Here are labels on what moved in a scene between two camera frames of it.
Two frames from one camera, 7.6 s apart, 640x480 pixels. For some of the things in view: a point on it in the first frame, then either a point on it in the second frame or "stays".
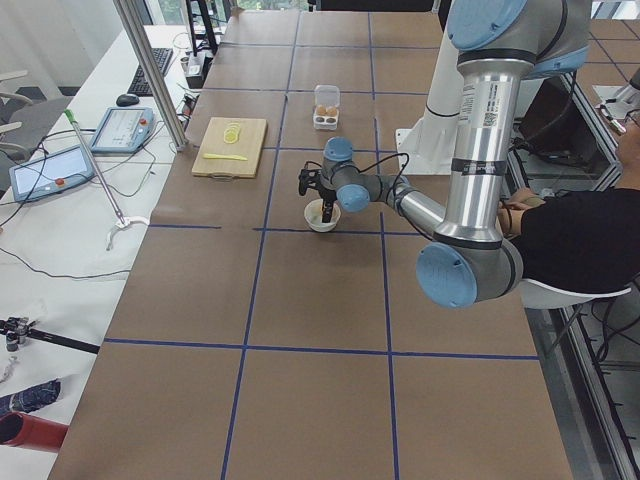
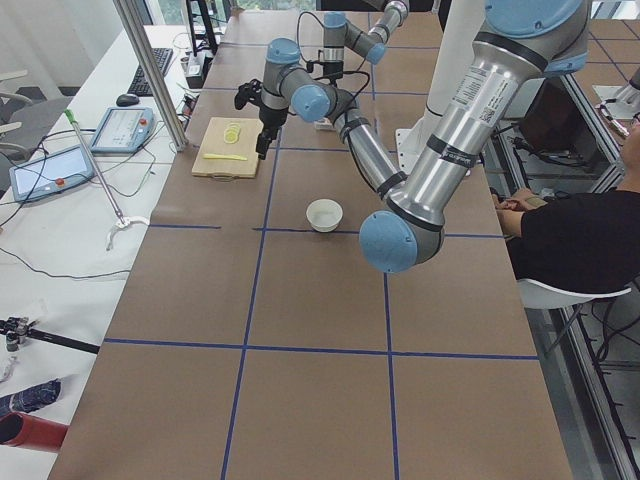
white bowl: x=313 y=216 stays
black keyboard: x=138 y=85 stays
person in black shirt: x=587 y=241 stays
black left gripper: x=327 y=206 -> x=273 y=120
